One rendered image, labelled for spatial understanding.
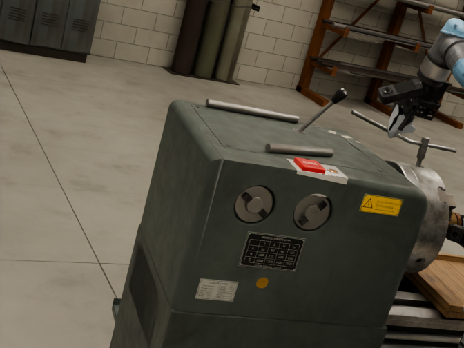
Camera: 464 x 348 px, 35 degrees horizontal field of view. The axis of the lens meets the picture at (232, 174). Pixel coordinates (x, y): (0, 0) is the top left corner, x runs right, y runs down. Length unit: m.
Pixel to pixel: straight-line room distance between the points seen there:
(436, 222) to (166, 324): 0.78
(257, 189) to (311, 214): 0.15
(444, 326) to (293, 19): 7.42
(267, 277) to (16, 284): 1.89
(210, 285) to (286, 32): 7.78
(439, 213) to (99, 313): 1.80
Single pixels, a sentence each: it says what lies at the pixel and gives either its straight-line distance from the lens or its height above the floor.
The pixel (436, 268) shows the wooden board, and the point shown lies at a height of 0.88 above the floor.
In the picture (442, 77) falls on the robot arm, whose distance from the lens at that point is 1.95.
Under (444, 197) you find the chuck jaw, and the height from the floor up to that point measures 1.19.
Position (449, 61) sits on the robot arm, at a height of 1.57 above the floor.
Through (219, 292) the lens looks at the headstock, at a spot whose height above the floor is 0.93.
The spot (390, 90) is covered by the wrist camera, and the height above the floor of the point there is 1.44.
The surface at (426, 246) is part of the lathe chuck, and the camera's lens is 2.08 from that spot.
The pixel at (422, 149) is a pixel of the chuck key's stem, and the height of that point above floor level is 1.29.
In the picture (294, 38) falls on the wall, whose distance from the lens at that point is 9.47.
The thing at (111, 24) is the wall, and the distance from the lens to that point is 8.56.
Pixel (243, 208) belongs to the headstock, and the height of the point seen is 1.14.
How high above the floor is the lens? 1.73
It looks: 18 degrees down
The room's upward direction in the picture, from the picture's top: 16 degrees clockwise
